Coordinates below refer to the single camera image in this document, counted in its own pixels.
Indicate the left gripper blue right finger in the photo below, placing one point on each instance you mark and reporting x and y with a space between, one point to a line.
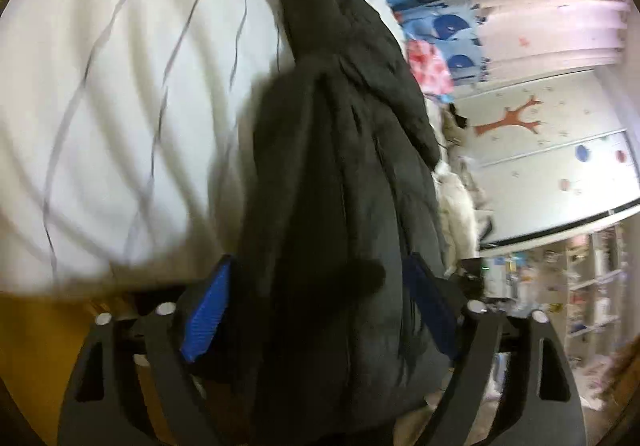
435 311

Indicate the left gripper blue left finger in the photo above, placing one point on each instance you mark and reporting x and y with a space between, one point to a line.
201 309

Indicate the black puffer jacket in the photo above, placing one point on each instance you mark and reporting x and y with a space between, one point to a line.
321 338

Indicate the cream puffer coat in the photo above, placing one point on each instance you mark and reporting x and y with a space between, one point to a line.
464 211

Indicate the cluttered shelf unit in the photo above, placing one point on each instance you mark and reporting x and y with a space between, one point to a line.
586 279

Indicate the brown fur-trimmed coat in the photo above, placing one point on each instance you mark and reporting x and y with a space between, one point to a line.
454 126

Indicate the pink checkered cloth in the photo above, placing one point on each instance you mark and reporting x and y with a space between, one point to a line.
429 68

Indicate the white striped duvet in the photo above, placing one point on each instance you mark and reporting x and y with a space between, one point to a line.
125 136

